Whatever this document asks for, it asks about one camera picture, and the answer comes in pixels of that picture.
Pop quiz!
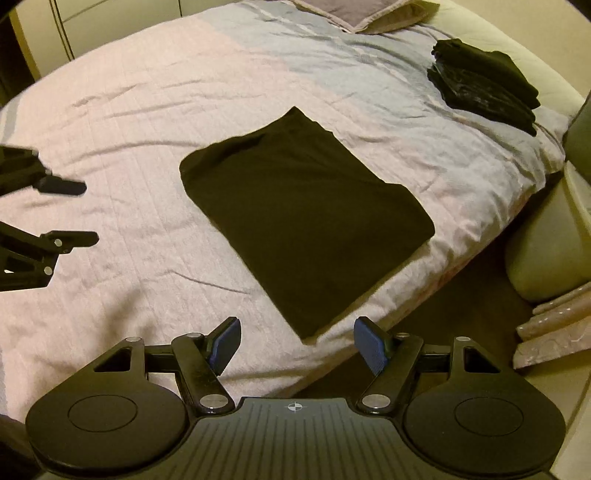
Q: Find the folded shiny black garment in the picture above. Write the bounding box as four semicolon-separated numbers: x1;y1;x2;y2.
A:
427;65;539;137

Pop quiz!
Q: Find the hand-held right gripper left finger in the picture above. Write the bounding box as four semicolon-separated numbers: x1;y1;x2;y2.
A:
91;316;242;415

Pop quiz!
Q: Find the beige patterned cloth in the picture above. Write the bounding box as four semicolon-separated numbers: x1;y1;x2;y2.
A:
512;284;591;370

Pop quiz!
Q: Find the cream ottoman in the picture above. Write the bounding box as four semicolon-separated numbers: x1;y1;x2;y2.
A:
505;161;591;303

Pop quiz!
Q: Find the folded matte black garment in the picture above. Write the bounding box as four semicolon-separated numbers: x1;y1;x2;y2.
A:
433;39;541;109

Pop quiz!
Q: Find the grey rounded object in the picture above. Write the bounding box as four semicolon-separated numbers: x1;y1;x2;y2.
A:
564;90;591;162

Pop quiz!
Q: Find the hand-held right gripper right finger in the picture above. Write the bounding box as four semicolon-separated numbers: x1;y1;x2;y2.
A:
354;317;503;415

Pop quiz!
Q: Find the black shirt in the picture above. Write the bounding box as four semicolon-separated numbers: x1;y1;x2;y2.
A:
179;106;435;342

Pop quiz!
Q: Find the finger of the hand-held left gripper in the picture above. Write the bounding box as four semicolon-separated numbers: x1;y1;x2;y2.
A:
0;145;88;198
0;220;100;292

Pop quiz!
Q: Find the grey pillow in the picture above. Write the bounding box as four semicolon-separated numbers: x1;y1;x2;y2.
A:
295;0;439;34

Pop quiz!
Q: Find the cream wardrobe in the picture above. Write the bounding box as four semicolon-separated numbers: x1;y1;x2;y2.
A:
9;0;222;88

